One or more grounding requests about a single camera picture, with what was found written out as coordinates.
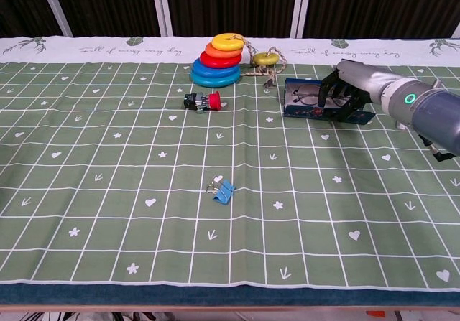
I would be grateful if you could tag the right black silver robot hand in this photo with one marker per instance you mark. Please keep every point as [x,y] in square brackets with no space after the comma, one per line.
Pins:
[363,78]

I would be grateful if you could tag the wire-frame eyeglasses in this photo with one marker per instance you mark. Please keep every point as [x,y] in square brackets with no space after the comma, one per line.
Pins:
[305,95]

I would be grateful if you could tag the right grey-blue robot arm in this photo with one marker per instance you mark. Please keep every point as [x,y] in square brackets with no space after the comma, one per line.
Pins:
[431,112]

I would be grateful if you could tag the blue binder clip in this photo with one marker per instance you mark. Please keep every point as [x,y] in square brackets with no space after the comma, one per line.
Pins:
[224,193]

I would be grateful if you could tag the green grid tablecloth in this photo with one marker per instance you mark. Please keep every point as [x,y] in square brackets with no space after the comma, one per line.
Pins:
[125,163]

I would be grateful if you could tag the dark blue table underlay cloth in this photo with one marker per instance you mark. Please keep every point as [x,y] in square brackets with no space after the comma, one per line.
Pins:
[179,295]

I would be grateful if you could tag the white aluminium partition post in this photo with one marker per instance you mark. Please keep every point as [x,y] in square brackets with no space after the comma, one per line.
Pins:
[54,6]
[456,31]
[161,6]
[299,6]

